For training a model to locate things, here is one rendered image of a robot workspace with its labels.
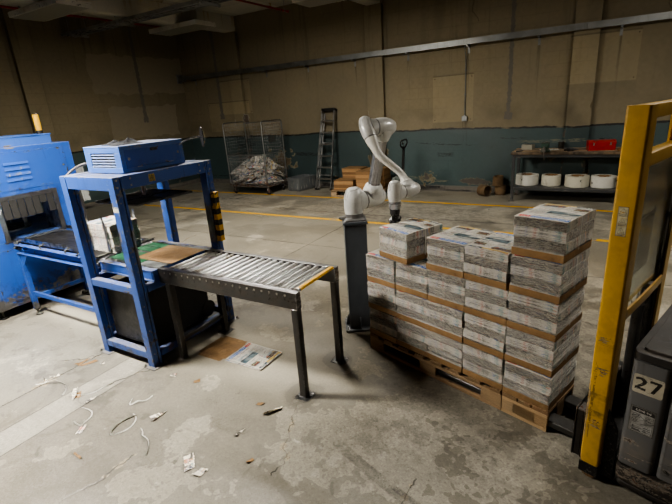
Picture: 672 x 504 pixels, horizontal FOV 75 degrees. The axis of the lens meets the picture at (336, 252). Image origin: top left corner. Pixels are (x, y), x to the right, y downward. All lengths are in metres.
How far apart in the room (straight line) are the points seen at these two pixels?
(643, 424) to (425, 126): 8.19
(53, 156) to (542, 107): 7.93
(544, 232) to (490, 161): 7.19
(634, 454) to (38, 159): 5.72
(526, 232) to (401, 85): 7.84
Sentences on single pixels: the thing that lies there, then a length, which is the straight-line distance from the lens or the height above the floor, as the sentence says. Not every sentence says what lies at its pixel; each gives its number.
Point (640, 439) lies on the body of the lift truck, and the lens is 2.68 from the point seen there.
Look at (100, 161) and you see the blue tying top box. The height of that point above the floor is 1.64.
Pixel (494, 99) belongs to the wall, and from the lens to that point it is 9.62.
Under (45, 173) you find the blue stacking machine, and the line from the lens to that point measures 5.88.
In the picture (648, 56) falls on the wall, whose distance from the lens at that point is 9.46.
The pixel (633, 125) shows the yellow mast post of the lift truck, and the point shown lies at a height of 1.77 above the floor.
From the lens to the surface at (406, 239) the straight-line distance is 3.07.
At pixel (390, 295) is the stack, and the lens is 3.37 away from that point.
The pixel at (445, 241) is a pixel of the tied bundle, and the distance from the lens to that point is 2.91.
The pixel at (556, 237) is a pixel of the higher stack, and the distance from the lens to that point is 2.56.
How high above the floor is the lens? 1.93
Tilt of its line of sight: 18 degrees down
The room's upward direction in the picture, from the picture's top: 4 degrees counter-clockwise
